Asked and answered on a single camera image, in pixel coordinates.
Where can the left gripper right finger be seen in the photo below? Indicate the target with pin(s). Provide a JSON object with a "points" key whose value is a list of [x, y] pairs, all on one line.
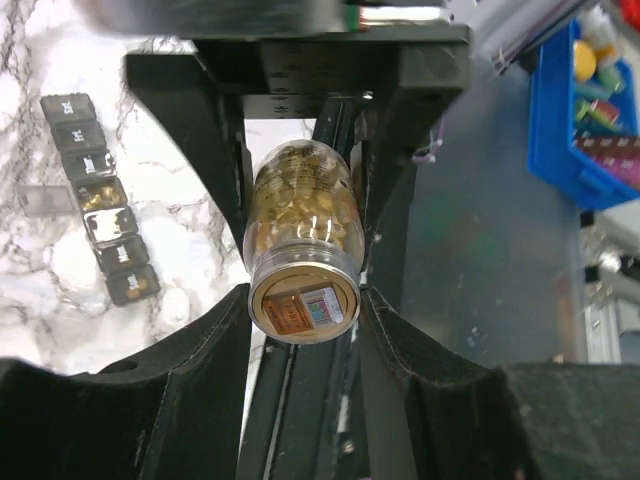
{"points": [[432, 414]]}

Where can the blue plastic storage bin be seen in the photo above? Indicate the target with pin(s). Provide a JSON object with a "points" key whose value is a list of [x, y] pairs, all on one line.
{"points": [[584, 133]]}

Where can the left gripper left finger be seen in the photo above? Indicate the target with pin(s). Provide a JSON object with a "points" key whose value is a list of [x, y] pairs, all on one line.
{"points": [[171, 411]]}

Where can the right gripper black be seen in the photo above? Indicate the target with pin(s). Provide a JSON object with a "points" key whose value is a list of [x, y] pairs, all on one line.
{"points": [[403, 78]]}

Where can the clear jar of yellow pills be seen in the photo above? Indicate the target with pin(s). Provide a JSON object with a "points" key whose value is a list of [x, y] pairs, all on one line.
{"points": [[304, 245]]}

